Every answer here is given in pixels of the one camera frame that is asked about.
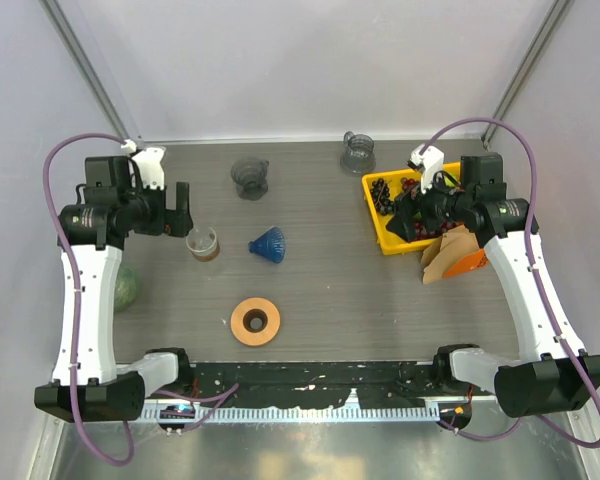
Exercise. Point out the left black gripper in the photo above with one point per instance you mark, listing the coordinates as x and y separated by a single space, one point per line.
174 222

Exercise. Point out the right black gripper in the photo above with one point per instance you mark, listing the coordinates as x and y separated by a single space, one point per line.
402 222

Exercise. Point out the glass carafe with wood band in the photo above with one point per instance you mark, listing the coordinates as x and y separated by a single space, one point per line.
203 244

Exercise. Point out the blue glass dripper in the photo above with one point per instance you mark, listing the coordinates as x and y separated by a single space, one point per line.
271 245

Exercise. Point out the wooden dripper ring holder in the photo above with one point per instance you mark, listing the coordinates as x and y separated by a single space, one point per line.
255 321

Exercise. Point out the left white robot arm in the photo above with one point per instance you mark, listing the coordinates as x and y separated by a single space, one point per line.
121 195

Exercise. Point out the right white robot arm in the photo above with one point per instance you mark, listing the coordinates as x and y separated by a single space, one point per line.
553 371

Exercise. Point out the brown paper filter stack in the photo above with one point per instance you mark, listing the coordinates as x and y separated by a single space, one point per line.
445 251

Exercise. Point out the grey plastic dripper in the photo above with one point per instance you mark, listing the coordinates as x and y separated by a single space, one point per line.
250 177

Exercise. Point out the orange filter holder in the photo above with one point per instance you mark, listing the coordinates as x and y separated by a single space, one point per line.
467 263

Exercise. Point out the red grape bunch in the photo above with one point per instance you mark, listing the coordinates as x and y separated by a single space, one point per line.
411 187

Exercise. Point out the dark grape bunch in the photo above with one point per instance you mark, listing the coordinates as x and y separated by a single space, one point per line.
381 197

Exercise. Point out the yellow plastic bin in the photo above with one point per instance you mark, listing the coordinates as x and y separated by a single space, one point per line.
389 243

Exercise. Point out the grey plastic measuring cup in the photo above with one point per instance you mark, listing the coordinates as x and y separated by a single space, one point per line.
358 156

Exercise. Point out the green melon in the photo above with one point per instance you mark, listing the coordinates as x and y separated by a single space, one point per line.
127 288

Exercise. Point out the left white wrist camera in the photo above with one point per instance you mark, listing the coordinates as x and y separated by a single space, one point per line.
147 169

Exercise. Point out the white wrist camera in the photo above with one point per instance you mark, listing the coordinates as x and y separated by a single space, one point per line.
147 169
427 161

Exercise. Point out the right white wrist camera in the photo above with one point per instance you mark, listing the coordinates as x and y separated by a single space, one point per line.
427 161

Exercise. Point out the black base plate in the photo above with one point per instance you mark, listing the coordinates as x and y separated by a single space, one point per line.
317 385

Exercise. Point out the white slotted cable duct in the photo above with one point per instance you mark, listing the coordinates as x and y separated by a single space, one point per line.
169 413

